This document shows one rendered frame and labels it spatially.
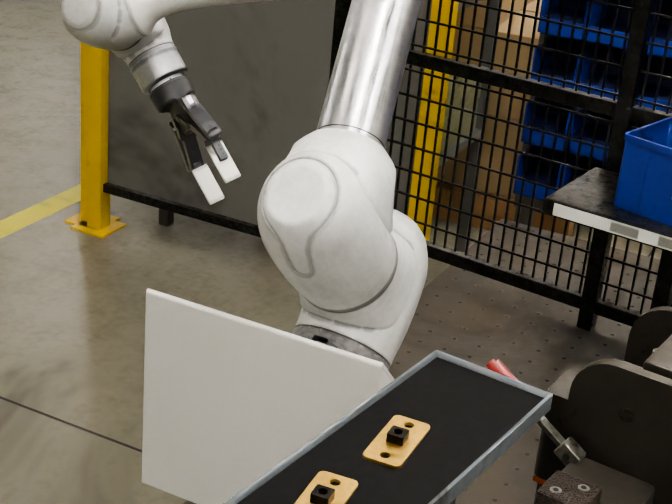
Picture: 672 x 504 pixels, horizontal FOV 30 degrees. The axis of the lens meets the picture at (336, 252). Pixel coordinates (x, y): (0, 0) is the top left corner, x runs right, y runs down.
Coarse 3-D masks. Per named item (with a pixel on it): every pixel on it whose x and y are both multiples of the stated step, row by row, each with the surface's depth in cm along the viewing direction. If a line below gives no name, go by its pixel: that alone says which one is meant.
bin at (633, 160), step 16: (640, 128) 213; (656, 128) 217; (640, 144) 208; (656, 144) 206; (624, 160) 211; (640, 160) 209; (656, 160) 207; (624, 176) 212; (640, 176) 210; (656, 176) 208; (624, 192) 213; (640, 192) 211; (656, 192) 209; (624, 208) 214; (640, 208) 212; (656, 208) 209
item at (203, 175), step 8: (200, 168) 225; (208, 168) 226; (200, 176) 225; (208, 176) 225; (200, 184) 225; (208, 184) 225; (216, 184) 225; (208, 192) 225; (216, 192) 225; (208, 200) 224; (216, 200) 225
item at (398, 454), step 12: (396, 420) 121; (408, 420) 121; (384, 432) 118; (396, 432) 118; (408, 432) 117; (420, 432) 119; (372, 444) 116; (384, 444) 117; (396, 444) 117; (408, 444) 117; (372, 456) 115; (396, 456) 115; (408, 456) 115; (396, 468) 114
